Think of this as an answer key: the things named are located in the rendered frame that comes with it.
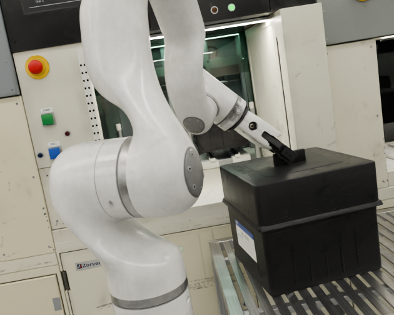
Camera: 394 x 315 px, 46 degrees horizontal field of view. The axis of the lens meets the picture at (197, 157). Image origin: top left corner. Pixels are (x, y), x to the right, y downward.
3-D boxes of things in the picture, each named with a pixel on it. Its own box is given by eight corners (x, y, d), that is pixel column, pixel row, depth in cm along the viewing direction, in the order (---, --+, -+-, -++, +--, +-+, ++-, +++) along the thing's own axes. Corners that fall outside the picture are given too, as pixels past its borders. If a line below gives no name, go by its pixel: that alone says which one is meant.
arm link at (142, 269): (170, 310, 63) (139, 140, 59) (59, 307, 70) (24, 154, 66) (198, 271, 75) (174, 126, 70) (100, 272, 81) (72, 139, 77)
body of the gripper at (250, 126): (249, 102, 102) (287, 130, 105) (236, 101, 112) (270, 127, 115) (230, 129, 102) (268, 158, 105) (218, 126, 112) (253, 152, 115)
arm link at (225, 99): (233, 112, 100) (241, 88, 106) (184, 75, 97) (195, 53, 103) (211, 132, 106) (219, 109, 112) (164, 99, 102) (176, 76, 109)
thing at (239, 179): (259, 233, 96) (251, 173, 94) (221, 201, 125) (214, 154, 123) (384, 204, 102) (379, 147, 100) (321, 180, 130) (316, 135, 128)
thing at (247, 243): (233, 254, 127) (224, 194, 124) (325, 232, 132) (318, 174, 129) (271, 298, 100) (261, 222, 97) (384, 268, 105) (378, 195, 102)
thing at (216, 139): (196, 164, 191) (184, 87, 186) (192, 155, 211) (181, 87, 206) (254, 154, 193) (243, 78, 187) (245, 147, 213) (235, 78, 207)
